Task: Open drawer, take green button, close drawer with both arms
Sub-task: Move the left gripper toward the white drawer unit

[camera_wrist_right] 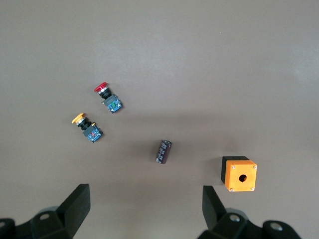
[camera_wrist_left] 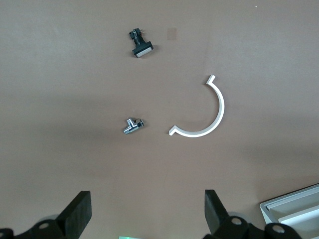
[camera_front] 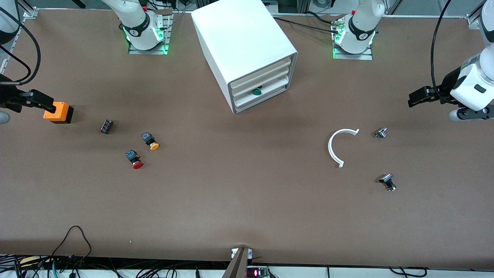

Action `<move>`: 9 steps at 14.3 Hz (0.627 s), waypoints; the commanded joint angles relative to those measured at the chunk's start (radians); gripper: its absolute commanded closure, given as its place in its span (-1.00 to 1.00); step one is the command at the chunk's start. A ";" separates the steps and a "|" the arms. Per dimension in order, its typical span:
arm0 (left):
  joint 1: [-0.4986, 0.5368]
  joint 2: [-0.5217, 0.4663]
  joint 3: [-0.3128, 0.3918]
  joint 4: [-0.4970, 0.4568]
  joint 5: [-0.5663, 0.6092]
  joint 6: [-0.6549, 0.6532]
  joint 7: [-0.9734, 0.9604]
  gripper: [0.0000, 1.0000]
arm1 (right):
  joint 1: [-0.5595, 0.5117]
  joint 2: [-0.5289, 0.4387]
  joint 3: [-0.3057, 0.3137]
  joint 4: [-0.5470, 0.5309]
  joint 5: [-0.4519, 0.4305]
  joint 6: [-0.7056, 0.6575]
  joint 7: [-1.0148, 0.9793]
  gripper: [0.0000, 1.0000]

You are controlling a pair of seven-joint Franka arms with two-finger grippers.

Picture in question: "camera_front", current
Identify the brown camera stand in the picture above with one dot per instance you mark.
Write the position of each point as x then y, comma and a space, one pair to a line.
239, 264

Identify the small red display device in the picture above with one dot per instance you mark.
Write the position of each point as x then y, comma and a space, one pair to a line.
256, 273

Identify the orange black button enclosure box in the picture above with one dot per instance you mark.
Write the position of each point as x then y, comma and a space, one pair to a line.
58, 111

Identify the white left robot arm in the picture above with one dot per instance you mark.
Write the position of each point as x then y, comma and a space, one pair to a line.
361, 34

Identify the small silver selector switch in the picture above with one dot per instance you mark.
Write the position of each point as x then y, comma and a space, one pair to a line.
380, 133

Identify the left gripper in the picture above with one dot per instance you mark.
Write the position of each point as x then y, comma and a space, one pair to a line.
447, 85

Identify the white drawer cabinet shell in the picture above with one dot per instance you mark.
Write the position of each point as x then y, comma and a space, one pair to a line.
243, 34

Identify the aluminium frame profile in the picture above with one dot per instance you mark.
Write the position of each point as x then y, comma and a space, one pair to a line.
31, 9
476, 17

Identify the red mushroom push button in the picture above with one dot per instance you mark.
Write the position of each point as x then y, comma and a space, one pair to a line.
135, 160

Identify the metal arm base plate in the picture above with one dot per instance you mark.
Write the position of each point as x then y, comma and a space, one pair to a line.
135, 51
366, 56

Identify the yellow mushroom push button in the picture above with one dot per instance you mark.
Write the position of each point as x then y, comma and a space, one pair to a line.
150, 141

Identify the dark cylindrical capacitor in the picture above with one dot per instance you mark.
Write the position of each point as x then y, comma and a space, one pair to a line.
106, 126

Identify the white curved plastic arc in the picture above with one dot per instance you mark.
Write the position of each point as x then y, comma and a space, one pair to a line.
330, 147

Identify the green mushroom push button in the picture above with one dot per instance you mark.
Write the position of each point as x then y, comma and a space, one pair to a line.
256, 92

